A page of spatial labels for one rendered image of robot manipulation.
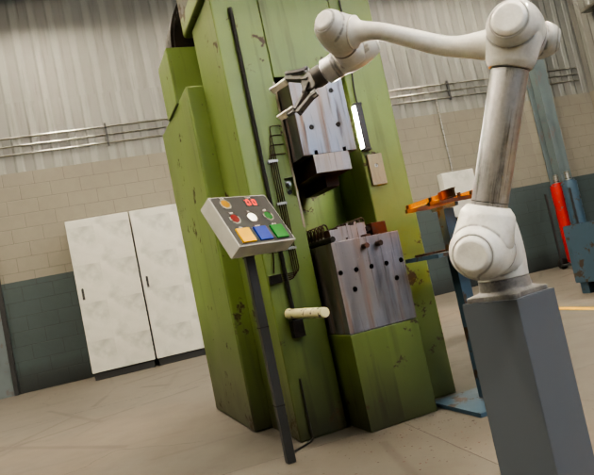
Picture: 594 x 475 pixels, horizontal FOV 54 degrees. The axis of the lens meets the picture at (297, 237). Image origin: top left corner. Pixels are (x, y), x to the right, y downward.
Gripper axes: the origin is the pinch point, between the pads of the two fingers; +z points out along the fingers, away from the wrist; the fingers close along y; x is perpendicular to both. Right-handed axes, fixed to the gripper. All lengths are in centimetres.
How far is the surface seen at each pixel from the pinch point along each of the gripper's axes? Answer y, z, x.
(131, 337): 172, 453, -383
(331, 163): 25, 14, -80
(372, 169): 31, 3, -109
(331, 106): 52, 3, -73
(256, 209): -2, 43, -46
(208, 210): -5, 56, -26
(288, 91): 59, 16, -55
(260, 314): -44, 60, -59
